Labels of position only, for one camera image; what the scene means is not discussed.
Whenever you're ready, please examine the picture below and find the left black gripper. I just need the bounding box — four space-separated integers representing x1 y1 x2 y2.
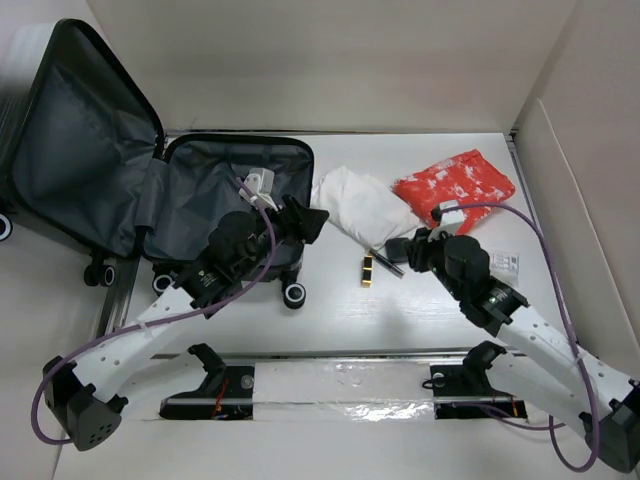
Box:
236 195 326 279

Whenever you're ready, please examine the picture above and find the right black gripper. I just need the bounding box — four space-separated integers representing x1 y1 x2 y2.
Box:
402 224 465 301

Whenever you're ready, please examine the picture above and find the black pen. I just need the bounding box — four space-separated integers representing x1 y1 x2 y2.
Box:
369 249 405 278

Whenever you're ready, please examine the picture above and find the black gold lipstick tube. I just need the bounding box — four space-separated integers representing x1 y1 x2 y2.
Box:
361 253 374 288

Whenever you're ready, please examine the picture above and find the white cloth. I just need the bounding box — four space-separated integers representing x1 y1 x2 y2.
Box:
311 166 421 249

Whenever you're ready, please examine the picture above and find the red white patterned garment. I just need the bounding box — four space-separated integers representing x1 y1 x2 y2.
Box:
391 149 516 228

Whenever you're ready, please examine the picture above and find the clear white tissue packet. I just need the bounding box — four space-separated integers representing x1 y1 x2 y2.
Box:
489 250 520 276

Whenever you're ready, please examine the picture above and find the black space-print kids suitcase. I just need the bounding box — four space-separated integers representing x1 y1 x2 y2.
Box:
1 19 314 293

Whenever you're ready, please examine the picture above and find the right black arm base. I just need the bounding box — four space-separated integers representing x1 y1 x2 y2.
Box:
422 341 528 420

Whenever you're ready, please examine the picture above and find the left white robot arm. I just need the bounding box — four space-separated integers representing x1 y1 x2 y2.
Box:
31 195 329 451

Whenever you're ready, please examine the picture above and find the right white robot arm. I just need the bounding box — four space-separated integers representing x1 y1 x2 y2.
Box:
399 228 639 473

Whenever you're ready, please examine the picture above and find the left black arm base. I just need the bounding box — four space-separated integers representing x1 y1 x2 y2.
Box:
159 344 255 421

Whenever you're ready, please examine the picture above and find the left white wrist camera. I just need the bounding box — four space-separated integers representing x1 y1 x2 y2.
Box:
239 168 278 210

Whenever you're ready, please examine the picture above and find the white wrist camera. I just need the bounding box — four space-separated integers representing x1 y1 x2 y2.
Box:
430 200 465 240
239 168 278 210

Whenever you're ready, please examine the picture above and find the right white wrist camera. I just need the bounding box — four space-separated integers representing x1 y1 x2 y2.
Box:
430 200 465 240

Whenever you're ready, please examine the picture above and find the silver metal rail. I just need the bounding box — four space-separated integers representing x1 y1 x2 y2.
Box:
161 395 512 406

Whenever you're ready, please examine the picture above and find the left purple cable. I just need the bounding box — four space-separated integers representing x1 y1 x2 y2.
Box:
30 178 277 446

